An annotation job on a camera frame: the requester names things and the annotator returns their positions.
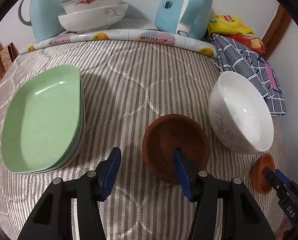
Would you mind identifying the orange brown bowl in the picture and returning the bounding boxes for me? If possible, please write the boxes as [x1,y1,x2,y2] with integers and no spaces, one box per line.
[249,153,275,195]

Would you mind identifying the dark brown bowl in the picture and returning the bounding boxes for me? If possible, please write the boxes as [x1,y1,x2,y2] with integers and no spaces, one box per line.
[142,114,209,185]

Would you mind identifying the white ceramic bowl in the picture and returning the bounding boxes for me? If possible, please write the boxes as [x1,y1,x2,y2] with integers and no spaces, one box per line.
[209,71,274,154]

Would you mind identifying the light blue square plate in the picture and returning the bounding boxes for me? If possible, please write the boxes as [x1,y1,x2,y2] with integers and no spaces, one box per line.
[19,83,85,175]

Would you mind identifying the green square plate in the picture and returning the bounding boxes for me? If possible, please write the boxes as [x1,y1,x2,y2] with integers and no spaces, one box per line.
[1,65,82,174]

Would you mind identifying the pink square plate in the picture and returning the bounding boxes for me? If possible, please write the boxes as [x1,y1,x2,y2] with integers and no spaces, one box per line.
[29,130,85,175]

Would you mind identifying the person's right hand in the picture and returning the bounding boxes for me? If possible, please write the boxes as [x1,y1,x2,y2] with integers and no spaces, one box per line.
[274,217,297,240]

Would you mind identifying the grey striped quilt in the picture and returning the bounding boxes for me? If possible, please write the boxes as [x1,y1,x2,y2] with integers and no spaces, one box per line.
[0,17,286,240]

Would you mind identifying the grey checked folded cloth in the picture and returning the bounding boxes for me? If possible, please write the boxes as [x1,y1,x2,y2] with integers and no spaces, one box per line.
[213,34,287,116]

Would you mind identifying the red chips bag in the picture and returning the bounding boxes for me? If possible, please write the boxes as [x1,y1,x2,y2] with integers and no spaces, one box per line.
[227,35,265,54]

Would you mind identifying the patterned small box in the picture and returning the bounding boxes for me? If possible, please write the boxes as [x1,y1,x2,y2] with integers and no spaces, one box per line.
[0,43,19,72]

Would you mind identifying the yellow chips bag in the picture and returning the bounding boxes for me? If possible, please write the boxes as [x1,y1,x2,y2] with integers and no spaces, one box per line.
[207,15,255,36]

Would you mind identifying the large white bowl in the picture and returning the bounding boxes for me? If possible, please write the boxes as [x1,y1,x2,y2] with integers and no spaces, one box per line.
[58,2,129,34]

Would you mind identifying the light blue electric kettle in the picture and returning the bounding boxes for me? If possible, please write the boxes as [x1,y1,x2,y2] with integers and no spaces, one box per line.
[155,0,213,40]

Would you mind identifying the white bowl with red pattern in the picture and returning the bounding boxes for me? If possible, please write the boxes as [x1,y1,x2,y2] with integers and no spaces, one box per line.
[61,0,122,14]

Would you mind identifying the light blue thermos jug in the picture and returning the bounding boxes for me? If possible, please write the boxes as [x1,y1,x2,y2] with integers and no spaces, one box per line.
[18,0,64,42]

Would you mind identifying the brown wooden door frame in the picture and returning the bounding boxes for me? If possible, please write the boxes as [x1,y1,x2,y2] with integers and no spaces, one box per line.
[262,4,292,61]

